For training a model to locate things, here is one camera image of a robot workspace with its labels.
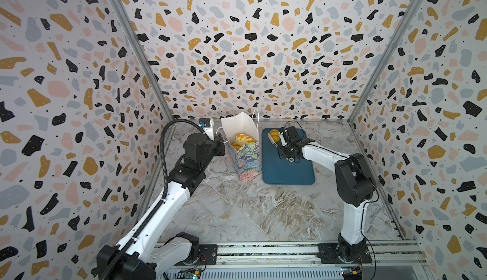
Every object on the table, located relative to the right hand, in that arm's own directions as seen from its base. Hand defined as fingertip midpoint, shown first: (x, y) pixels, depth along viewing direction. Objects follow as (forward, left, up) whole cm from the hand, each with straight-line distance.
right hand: (279, 145), depth 99 cm
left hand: (-11, +26, +24) cm, 37 cm away
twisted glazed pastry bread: (-4, +19, +9) cm, 22 cm away
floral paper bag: (-14, +17, +9) cm, 23 cm away
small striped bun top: (+9, +2, -2) cm, 10 cm away
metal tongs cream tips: (+3, +3, -2) cm, 5 cm away
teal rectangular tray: (-11, +1, -8) cm, 13 cm away
